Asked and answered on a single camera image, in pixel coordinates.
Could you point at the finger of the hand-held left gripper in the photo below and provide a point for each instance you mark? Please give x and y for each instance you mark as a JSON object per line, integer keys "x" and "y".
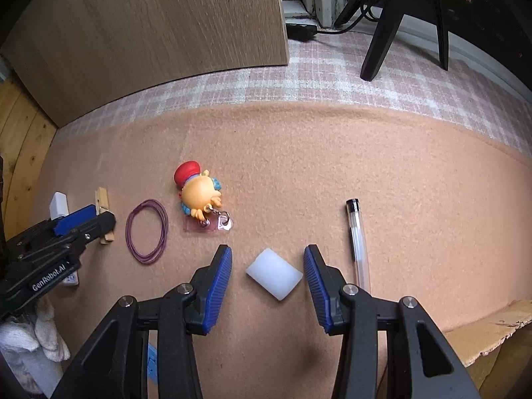
{"x": 99, "y": 226}
{"x": 75, "y": 218}

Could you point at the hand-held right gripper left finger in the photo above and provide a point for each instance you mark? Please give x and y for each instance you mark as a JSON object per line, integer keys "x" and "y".
{"x": 216, "y": 286}

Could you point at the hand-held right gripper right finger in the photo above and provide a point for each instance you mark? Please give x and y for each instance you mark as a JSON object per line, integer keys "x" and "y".
{"x": 318, "y": 286}

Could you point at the star print tissue pack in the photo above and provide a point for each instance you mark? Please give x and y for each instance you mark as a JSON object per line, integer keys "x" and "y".
{"x": 70, "y": 279}

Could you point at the white eraser block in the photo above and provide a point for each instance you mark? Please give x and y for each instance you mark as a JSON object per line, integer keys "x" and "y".
{"x": 274, "y": 274}

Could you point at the clear black pen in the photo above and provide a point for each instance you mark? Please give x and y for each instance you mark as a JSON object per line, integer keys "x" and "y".
{"x": 357, "y": 241}

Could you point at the cardboard box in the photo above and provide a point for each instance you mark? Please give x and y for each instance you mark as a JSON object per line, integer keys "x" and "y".
{"x": 490, "y": 332}

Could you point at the white plug charger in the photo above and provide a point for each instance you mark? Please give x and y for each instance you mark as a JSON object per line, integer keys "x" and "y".
{"x": 59, "y": 205}

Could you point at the wooden clothespin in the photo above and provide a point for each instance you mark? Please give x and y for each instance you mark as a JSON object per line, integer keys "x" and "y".
{"x": 102, "y": 199}

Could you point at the pine plank panel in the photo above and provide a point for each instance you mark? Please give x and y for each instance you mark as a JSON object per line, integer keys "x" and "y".
{"x": 20, "y": 133}

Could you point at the tan fleece blanket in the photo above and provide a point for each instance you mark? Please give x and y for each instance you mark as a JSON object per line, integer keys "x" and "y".
{"x": 291, "y": 174}

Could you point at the large light wooden board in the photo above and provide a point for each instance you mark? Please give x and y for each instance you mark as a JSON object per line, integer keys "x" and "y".
{"x": 145, "y": 29}

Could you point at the pink checked cloth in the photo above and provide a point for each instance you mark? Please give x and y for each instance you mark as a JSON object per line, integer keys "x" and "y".
{"x": 332, "y": 79}

